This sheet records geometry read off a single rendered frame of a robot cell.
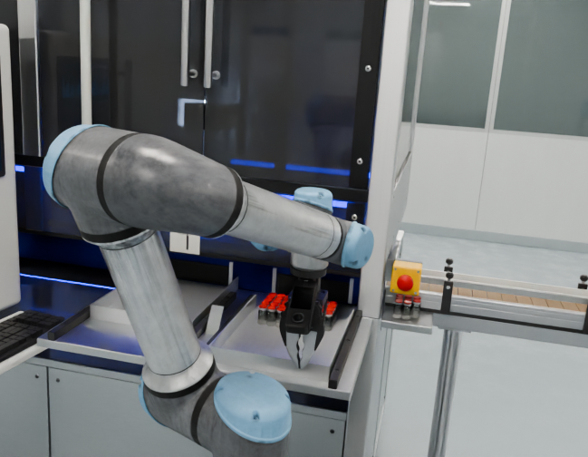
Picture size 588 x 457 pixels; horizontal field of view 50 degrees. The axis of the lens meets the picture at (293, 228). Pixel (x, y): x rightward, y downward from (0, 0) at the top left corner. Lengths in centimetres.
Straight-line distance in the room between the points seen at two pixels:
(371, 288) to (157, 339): 79
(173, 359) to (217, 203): 31
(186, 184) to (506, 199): 562
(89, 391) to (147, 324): 110
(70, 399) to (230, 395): 116
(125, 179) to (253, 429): 41
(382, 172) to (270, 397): 75
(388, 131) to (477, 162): 467
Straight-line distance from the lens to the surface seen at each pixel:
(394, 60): 155
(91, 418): 208
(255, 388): 100
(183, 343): 99
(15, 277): 191
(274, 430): 97
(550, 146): 624
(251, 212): 82
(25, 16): 189
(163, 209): 75
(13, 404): 222
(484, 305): 175
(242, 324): 156
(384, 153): 156
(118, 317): 157
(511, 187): 625
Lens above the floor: 149
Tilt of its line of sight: 14 degrees down
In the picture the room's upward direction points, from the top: 4 degrees clockwise
